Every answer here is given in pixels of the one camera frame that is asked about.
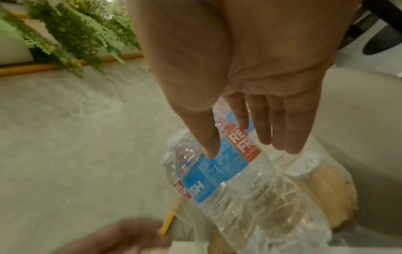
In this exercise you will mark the person's right hand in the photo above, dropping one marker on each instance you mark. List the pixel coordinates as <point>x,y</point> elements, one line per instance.
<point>235,49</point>

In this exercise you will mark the person's left hand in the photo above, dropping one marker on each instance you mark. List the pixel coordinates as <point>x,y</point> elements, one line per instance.
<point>125,238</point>

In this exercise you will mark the dark round stool base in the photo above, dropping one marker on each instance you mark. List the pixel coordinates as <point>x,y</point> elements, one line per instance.
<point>383,46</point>

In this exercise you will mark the green fern plant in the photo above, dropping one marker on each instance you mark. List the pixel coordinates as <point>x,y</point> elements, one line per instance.
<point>72,29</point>

